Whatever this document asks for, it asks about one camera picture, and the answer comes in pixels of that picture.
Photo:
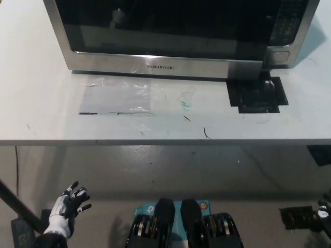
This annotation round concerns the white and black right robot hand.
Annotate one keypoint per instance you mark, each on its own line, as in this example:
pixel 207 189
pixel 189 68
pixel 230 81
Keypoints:
pixel 323 209

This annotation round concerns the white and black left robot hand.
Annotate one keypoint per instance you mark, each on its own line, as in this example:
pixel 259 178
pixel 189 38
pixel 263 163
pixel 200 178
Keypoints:
pixel 63 206

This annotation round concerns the robot legs and feet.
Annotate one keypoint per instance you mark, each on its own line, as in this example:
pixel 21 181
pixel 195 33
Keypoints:
pixel 219 232

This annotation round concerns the stainless steel Farberware microwave body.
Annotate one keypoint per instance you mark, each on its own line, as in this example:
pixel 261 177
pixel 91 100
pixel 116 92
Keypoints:
pixel 289 31

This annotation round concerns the black tape patch on floor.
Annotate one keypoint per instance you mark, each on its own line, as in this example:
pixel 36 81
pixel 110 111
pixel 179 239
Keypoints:
pixel 297 217

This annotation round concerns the black pole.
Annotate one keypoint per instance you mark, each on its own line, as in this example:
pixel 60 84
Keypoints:
pixel 19 205

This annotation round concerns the black floor pad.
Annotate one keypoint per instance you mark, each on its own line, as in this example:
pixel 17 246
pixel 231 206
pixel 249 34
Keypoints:
pixel 22 232

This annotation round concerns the teal TP-Link box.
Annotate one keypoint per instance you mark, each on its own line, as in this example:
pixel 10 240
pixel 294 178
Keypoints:
pixel 146 210

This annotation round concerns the clear plastic film sheet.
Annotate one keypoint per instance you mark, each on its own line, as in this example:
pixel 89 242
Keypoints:
pixel 116 98

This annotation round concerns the black tape patch on table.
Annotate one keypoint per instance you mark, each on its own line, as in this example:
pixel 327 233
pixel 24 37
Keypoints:
pixel 276 95

